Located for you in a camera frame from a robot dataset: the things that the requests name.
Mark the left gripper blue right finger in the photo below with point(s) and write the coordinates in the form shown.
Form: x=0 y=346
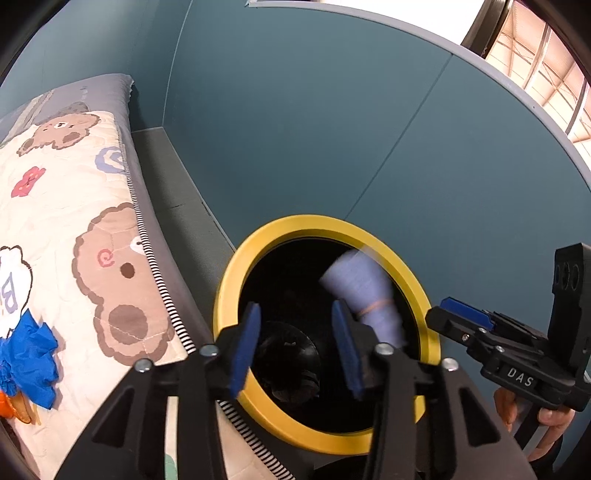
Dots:
x=466 y=439

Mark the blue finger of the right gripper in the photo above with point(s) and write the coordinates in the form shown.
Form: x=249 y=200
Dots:
x=451 y=326
x=472 y=314

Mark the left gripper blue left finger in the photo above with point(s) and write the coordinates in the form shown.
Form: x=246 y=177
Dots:
x=125 y=439

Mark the blue rubber glove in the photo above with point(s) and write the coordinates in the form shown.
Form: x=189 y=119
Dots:
x=27 y=362

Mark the purple foam net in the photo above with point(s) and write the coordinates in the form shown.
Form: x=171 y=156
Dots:
x=365 y=286

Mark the small black plastic bag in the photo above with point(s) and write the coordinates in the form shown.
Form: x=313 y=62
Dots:
x=286 y=366

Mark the yellow rimmed black trash bin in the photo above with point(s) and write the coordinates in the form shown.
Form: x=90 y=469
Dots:
x=279 y=267

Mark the person's right hand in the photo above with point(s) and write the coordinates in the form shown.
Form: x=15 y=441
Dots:
x=556 y=421

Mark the cream bear print quilt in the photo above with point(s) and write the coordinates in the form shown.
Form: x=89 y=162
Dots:
x=71 y=254

